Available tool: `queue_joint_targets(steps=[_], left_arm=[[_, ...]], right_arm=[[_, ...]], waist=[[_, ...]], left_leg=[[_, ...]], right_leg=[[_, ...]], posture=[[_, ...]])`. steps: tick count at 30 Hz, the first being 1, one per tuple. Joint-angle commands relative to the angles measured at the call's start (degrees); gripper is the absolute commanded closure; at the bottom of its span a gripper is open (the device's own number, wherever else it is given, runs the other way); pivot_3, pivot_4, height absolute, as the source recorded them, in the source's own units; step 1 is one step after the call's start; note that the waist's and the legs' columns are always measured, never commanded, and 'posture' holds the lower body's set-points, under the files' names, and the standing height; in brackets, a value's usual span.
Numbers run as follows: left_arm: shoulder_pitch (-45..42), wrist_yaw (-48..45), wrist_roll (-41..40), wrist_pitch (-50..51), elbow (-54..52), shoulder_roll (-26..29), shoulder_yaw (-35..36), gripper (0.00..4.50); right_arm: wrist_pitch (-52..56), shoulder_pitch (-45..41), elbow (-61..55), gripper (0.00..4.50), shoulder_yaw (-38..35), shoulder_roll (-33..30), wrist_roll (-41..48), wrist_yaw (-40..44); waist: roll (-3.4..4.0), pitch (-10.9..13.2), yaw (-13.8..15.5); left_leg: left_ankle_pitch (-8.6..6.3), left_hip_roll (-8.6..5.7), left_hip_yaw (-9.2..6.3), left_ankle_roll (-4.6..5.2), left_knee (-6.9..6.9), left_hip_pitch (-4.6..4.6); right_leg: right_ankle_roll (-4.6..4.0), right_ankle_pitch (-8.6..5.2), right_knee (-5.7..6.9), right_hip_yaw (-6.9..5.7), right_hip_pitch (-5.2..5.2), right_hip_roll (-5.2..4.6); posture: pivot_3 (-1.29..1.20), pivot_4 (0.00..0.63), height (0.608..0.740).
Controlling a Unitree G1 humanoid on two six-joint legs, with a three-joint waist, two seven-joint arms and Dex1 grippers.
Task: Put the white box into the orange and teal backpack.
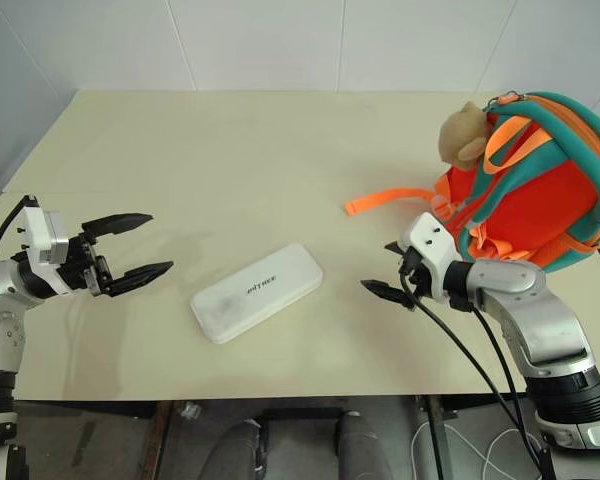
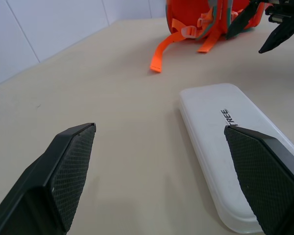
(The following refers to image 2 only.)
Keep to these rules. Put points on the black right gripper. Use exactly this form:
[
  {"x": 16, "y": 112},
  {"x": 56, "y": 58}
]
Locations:
[{"x": 285, "y": 9}]

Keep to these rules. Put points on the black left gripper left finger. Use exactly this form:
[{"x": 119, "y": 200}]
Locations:
[{"x": 51, "y": 176}]

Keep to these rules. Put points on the white plastic case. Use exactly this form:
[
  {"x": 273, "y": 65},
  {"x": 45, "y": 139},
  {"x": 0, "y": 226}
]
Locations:
[{"x": 218, "y": 147}]

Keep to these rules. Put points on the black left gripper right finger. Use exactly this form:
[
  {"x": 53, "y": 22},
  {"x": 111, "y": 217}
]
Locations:
[{"x": 264, "y": 176}]

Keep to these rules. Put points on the orange backpack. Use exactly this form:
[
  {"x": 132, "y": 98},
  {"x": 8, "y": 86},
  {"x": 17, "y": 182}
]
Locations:
[{"x": 198, "y": 19}]

